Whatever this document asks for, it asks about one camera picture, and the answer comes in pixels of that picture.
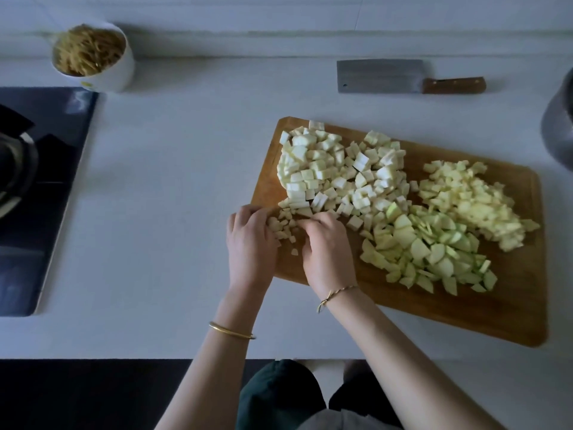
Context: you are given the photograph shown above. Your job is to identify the peeled yellow potato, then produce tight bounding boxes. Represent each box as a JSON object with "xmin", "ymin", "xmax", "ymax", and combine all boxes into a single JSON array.
[{"xmin": 419, "ymin": 159, "xmax": 542, "ymax": 253}]

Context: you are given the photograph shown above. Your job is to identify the person's right hand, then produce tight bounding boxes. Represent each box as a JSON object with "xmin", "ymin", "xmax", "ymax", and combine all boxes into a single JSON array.
[{"xmin": 295, "ymin": 210, "xmax": 359, "ymax": 301}]

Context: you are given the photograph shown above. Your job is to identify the person's left forearm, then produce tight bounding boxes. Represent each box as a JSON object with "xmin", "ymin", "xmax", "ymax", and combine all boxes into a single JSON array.
[{"xmin": 154, "ymin": 286, "xmax": 270, "ymax": 430}]

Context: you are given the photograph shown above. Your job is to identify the white patterned garment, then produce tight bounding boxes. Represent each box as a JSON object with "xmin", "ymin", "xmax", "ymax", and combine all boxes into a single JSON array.
[{"xmin": 300, "ymin": 409, "xmax": 404, "ymax": 430}]

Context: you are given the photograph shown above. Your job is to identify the white bowl of noodles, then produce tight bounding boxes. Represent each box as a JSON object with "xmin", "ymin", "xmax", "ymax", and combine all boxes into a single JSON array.
[{"xmin": 51, "ymin": 22, "xmax": 136, "ymax": 93}]

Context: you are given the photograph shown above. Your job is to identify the black gas stove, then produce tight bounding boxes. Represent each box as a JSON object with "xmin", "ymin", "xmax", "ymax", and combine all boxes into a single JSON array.
[{"xmin": 0, "ymin": 87, "xmax": 100, "ymax": 317}]

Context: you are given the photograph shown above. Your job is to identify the black floor mat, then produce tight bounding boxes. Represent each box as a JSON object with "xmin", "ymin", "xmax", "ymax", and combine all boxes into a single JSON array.
[{"xmin": 0, "ymin": 358, "xmax": 274, "ymax": 430}]

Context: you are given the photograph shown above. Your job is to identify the pile of garlic cloves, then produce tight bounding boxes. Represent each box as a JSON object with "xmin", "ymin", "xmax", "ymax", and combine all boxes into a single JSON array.
[{"xmin": 267, "ymin": 210, "xmax": 310, "ymax": 256}]

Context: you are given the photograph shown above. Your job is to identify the braided cord bracelet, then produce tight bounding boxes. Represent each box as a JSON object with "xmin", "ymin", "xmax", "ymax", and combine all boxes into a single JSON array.
[{"xmin": 316, "ymin": 284, "xmax": 359, "ymax": 314}]

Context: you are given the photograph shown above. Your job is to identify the wooden cutting board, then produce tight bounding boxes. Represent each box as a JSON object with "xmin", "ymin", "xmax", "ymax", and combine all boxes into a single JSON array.
[{"xmin": 251, "ymin": 116, "xmax": 549, "ymax": 348}]

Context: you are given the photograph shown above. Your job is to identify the cleaver with wooden handle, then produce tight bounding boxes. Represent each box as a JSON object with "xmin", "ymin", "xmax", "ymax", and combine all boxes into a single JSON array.
[{"xmin": 337, "ymin": 59, "xmax": 487, "ymax": 95}]

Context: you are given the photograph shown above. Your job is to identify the dark green trousers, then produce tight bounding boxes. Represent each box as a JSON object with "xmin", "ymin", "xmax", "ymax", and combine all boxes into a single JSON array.
[{"xmin": 235, "ymin": 358, "xmax": 404, "ymax": 430}]

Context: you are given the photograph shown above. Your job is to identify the person's right forearm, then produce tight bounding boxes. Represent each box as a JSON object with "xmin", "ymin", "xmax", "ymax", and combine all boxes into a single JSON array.
[{"xmin": 322, "ymin": 286, "xmax": 507, "ymax": 430}]

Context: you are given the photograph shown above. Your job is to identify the deep stainless steel bowl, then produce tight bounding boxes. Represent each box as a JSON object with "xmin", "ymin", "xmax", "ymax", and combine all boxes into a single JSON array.
[{"xmin": 541, "ymin": 69, "xmax": 573, "ymax": 171}]

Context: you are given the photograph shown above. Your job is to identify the gold bangle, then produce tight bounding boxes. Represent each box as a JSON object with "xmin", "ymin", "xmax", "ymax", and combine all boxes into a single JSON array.
[{"xmin": 208, "ymin": 321, "xmax": 257, "ymax": 341}]

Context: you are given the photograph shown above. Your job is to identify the pile of white diced vegetable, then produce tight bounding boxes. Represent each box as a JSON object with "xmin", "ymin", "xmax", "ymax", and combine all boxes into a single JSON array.
[{"xmin": 335, "ymin": 130, "xmax": 415, "ymax": 234}]

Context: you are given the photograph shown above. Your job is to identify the person's left hand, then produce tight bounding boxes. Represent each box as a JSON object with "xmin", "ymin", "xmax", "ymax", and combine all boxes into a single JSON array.
[{"xmin": 226, "ymin": 205, "xmax": 281, "ymax": 296}]

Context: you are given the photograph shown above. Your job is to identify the peeled green cucumber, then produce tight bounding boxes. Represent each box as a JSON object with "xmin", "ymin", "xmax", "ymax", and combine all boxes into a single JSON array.
[{"xmin": 360, "ymin": 203, "xmax": 499, "ymax": 296}]

